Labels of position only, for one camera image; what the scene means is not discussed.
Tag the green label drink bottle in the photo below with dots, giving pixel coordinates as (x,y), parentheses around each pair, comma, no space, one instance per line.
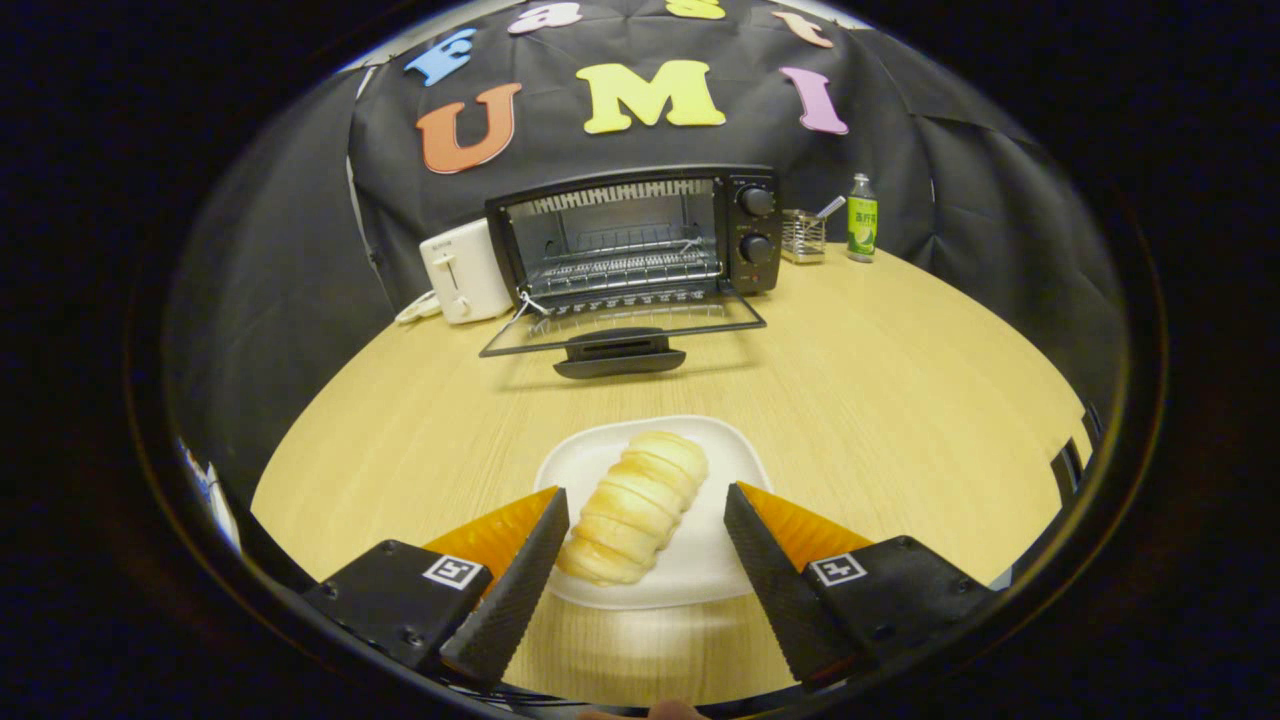
(862,225)

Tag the black toaster oven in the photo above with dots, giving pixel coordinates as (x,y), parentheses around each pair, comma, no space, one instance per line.
(755,262)

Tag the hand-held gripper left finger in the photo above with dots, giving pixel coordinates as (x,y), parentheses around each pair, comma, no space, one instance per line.
(515,590)

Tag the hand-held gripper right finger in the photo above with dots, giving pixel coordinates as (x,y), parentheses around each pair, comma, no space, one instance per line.
(775,585)

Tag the golden bread roll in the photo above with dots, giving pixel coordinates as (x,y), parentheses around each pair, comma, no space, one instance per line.
(635,505)

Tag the white pop-up toaster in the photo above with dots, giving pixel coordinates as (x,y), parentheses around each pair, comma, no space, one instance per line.
(465,270)

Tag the black backdrop cloth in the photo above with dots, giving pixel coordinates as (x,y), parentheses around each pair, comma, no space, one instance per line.
(300,250)

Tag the white plate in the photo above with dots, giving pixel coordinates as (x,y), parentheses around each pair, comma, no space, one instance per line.
(700,545)

